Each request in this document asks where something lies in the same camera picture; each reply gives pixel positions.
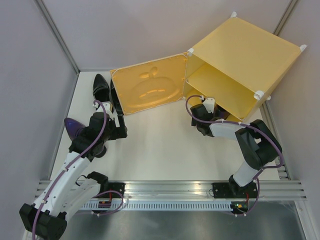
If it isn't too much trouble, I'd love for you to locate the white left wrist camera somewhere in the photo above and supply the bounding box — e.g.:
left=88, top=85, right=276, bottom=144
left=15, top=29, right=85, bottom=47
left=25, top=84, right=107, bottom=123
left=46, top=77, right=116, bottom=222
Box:
left=93, top=100, right=119, bottom=126

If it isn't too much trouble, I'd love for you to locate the aluminium mounting rail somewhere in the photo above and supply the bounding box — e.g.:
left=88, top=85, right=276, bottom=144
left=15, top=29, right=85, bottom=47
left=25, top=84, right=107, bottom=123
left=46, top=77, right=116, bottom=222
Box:
left=34, top=179, right=308, bottom=201

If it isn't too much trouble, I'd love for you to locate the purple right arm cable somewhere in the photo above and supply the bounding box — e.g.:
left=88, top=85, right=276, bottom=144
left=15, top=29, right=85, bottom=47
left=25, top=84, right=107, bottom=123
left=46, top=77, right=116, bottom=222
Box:
left=185, top=94, right=285, bottom=186

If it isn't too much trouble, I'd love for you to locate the aluminium frame post left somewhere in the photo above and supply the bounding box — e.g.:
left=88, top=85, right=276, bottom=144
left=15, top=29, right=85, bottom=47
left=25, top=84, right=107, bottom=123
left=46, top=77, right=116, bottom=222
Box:
left=34, top=0, right=80, bottom=76

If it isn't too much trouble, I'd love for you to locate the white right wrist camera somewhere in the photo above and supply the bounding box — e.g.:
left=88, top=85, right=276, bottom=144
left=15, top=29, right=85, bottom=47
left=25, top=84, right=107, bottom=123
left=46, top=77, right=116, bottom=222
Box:
left=200, top=95, right=216, bottom=114

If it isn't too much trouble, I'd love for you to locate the aluminium frame post right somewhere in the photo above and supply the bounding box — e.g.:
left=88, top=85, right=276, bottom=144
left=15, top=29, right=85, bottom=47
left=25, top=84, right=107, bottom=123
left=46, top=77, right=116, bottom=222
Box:
left=272, top=0, right=300, bottom=36

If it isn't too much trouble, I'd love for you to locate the white slotted cable duct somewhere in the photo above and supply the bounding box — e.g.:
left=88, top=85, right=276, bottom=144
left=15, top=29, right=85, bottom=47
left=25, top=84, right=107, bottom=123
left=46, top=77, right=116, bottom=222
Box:
left=80, top=200, right=233, bottom=212

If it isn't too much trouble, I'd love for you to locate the yellow plastic shoe cabinet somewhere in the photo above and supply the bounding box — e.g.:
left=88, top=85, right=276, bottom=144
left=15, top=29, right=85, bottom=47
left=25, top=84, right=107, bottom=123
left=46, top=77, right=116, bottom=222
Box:
left=183, top=12, right=306, bottom=122

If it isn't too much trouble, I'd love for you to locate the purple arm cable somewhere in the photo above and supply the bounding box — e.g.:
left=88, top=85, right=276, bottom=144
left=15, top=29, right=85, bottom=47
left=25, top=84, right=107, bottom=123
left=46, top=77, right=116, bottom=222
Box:
left=31, top=99, right=126, bottom=236
left=185, top=94, right=285, bottom=186

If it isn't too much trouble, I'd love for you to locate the black leather shoe right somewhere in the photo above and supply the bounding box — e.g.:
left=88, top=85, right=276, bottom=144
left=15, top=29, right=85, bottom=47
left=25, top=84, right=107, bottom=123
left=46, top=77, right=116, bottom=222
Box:
left=110, top=79, right=123, bottom=115

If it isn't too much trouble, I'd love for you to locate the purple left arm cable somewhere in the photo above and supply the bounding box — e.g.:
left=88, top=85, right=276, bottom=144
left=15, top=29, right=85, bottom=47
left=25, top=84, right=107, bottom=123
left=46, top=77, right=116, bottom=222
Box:
left=31, top=99, right=126, bottom=236

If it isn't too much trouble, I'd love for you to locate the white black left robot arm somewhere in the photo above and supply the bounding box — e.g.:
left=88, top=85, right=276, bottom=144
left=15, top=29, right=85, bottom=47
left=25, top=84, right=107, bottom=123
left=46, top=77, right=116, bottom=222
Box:
left=19, top=112, right=128, bottom=240

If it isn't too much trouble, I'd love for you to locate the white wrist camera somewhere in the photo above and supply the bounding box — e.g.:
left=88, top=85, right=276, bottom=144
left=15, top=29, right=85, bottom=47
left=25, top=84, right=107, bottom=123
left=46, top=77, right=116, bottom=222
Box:
left=200, top=95, right=216, bottom=114
left=93, top=100, right=119, bottom=126

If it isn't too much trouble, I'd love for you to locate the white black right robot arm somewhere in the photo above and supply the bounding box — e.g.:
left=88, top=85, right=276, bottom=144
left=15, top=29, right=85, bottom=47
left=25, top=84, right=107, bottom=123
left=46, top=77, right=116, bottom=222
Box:
left=188, top=103, right=283, bottom=198

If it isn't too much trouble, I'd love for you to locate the aluminium frame post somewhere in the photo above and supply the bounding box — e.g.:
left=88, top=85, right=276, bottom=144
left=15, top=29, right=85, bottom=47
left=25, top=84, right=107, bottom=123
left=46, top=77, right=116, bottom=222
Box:
left=34, top=0, right=80, bottom=76
left=272, top=0, right=300, bottom=36

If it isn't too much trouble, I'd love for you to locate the yellow cabinet door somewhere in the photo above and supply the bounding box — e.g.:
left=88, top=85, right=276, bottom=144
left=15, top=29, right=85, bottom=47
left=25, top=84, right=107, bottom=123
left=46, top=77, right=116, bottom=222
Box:
left=110, top=52, right=188, bottom=115

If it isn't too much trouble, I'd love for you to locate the purple loafer shoe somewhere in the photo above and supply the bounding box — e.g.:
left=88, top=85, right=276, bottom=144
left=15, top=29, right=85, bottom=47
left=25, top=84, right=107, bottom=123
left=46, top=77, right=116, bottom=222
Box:
left=63, top=117, right=108, bottom=159
left=213, top=105, right=239, bottom=122

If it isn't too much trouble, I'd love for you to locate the black leather shoe left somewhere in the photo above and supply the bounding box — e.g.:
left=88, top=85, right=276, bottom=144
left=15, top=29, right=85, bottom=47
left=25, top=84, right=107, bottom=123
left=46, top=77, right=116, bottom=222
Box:
left=92, top=73, right=111, bottom=103

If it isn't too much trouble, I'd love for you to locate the black leather shoe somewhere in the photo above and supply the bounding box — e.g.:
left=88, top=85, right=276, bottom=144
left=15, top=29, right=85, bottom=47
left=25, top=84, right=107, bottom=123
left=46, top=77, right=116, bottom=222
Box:
left=110, top=79, right=123, bottom=115
left=92, top=73, right=111, bottom=103

